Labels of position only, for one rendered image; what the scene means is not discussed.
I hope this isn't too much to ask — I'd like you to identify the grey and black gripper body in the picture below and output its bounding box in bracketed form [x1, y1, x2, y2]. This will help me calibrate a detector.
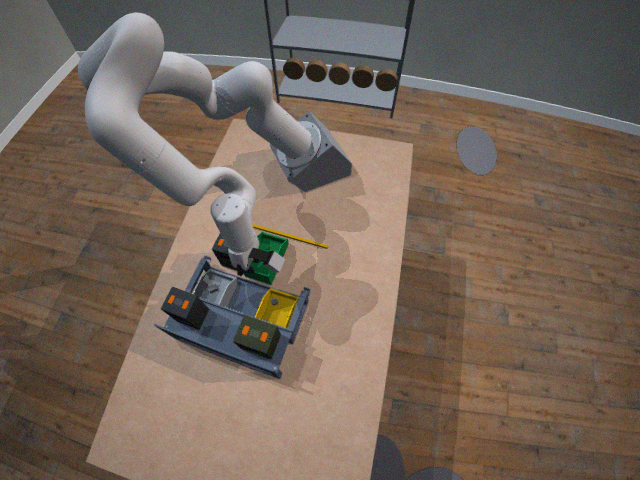
[228, 236, 259, 271]

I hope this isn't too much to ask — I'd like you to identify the green bin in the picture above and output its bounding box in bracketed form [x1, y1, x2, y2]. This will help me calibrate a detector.
[244, 232, 289, 285]

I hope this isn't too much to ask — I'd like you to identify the dark blue metal shelf rack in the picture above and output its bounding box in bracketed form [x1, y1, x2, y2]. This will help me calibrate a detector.
[154, 255, 311, 379]

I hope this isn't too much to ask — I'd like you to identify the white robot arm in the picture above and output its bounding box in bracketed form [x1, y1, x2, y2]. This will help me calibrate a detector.
[78, 13, 321, 252]

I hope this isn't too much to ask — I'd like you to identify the yellow open bin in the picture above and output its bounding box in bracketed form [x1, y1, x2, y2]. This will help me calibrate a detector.
[255, 288, 299, 328]

